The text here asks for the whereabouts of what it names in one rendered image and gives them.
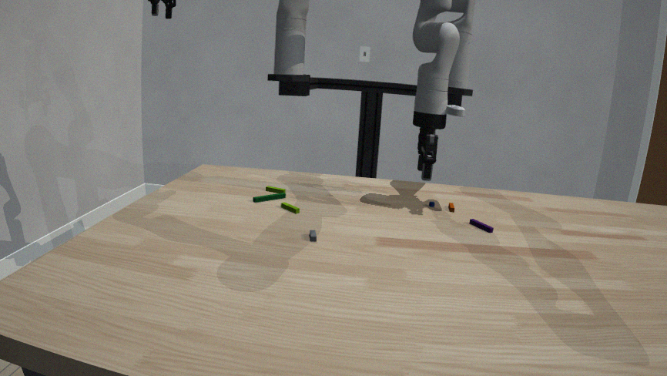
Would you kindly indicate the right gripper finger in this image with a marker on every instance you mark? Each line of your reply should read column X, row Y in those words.
column 172, row 3
column 155, row 7

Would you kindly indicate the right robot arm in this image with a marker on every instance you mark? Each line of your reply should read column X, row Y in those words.
column 290, row 37

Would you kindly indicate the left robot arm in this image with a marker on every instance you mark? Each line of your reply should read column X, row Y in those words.
column 446, row 39

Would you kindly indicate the purple rod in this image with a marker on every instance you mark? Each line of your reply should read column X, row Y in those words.
column 481, row 225

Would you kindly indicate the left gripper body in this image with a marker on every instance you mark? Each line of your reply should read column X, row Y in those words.
column 429, row 122

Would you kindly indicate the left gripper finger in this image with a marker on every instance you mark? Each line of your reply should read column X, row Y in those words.
column 428, row 150
column 420, row 163

